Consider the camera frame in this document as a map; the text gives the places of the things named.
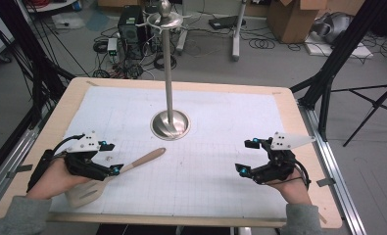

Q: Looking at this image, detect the grey rounded appliance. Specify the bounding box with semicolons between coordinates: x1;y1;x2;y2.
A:
311;11;355;44

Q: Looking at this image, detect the white stand leg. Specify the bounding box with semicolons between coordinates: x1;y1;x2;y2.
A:
231;0;248;63

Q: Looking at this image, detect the wooden slotted spatula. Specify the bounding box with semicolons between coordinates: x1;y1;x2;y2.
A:
64;147;168;210

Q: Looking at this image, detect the flat black device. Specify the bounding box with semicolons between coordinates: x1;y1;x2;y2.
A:
208;15;247;30

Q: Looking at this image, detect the black computer tower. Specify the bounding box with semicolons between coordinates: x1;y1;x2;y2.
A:
117;5;148;61

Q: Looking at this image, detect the white grid mat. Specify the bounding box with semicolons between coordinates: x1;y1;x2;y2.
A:
49;85;289;219

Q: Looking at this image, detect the metal utensil stand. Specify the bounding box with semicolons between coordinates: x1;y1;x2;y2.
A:
135;0;192;142

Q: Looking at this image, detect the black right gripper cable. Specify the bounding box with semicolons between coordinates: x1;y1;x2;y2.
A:
291;158;313;191

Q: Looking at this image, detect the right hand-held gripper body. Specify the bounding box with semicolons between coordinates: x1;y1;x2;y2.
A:
250;131;316;186

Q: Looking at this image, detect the person's right hand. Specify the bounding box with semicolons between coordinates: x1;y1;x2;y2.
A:
266;175;314;207

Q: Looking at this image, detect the person's left hand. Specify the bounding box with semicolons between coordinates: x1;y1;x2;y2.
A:
25;158;93;201

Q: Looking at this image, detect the black tripod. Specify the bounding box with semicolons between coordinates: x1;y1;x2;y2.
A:
330;77;387;148

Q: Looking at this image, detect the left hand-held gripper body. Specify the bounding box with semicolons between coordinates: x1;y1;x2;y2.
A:
63;130;114;182

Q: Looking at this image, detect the small white power supply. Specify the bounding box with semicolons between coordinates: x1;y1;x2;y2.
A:
106;37;120;64

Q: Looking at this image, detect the aluminium rail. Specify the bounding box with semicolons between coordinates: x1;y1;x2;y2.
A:
298;103;367;235
0;126;41;214

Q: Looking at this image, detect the black metal frame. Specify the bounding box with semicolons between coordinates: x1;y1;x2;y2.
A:
290;0;387;111
0;0;76;126

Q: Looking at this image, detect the open cardboard box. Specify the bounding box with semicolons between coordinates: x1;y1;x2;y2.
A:
266;0;328;45

